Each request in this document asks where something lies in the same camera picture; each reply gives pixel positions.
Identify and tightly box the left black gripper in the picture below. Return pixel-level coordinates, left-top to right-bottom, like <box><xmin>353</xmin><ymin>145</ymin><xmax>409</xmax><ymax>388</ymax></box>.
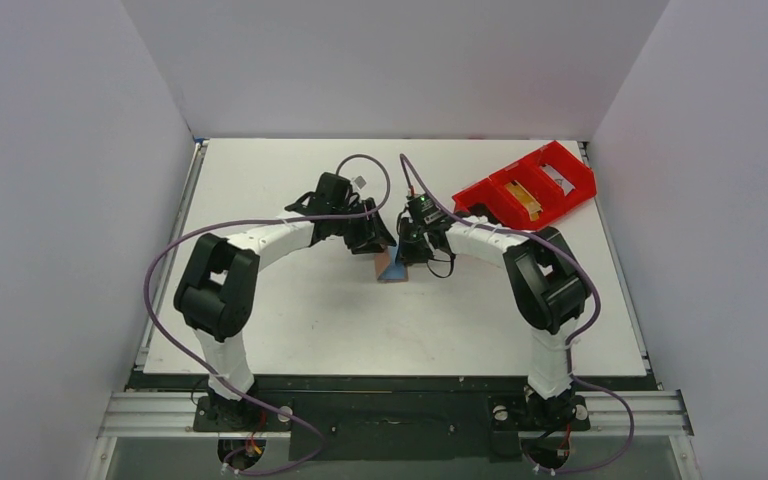
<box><xmin>331</xmin><ymin>200</ymin><xmax>395</xmax><ymax>255</ymax></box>

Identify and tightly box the brown leather card holder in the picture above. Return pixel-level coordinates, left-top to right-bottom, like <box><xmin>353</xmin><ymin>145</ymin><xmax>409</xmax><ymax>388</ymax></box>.
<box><xmin>373</xmin><ymin>246</ymin><xmax>409</xmax><ymax>283</ymax></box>

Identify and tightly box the white patterned card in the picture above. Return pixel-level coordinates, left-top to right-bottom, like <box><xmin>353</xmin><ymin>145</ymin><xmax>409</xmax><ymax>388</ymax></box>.
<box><xmin>541</xmin><ymin>164</ymin><xmax>575</xmax><ymax>196</ymax></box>

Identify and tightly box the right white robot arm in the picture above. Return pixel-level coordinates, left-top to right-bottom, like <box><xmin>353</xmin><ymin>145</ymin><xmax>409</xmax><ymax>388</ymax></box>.
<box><xmin>397</xmin><ymin>194</ymin><xmax>592</xmax><ymax>427</ymax></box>

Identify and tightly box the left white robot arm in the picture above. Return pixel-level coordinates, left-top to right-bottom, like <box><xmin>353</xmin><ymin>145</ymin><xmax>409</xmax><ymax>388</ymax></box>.
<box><xmin>173</xmin><ymin>173</ymin><xmax>396</xmax><ymax>430</ymax></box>

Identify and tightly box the yellow card in bin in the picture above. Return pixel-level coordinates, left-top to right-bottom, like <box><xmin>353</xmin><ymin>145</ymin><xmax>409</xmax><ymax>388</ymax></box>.
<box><xmin>505</xmin><ymin>181</ymin><xmax>543</xmax><ymax>222</ymax></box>

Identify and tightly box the red three-compartment bin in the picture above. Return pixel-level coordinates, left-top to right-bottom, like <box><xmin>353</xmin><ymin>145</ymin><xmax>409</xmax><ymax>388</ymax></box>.
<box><xmin>452</xmin><ymin>141</ymin><xmax>597</xmax><ymax>231</ymax></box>

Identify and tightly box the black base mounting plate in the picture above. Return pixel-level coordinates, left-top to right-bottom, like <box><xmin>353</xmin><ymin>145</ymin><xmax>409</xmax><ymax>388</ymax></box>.
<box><xmin>192</xmin><ymin>375</ymin><xmax>591</xmax><ymax>466</ymax></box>

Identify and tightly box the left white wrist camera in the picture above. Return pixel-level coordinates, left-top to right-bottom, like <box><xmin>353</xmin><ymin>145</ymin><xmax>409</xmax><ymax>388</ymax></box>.
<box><xmin>351</xmin><ymin>175</ymin><xmax>367</xmax><ymax>190</ymax></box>

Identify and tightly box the aluminium frame rail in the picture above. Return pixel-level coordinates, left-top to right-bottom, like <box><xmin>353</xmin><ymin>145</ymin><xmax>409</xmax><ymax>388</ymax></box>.
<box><xmin>98</xmin><ymin>391</ymin><xmax>693</xmax><ymax>439</ymax></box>

